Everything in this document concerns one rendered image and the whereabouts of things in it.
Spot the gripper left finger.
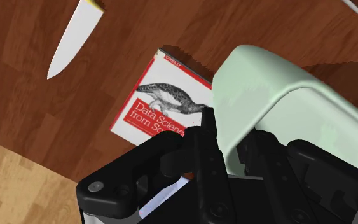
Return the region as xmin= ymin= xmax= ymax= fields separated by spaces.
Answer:
xmin=75 ymin=106 xmax=237 ymax=224

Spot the white knife with yellow handle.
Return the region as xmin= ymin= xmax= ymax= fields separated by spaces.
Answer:
xmin=46 ymin=0 xmax=105 ymax=80

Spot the white and red book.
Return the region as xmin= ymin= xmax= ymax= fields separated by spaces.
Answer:
xmin=109 ymin=48 xmax=214 ymax=146

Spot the dark brown wooden table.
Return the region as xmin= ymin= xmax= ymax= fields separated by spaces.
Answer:
xmin=0 ymin=0 xmax=358 ymax=185

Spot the pale green curved object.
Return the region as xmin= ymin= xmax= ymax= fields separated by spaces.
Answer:
xmin=211 ymin=44 xmax=358 ymax=177

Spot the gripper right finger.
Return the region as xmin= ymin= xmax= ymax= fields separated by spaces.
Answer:
xmin=237 ymin=129 xmax=358 ymax=224

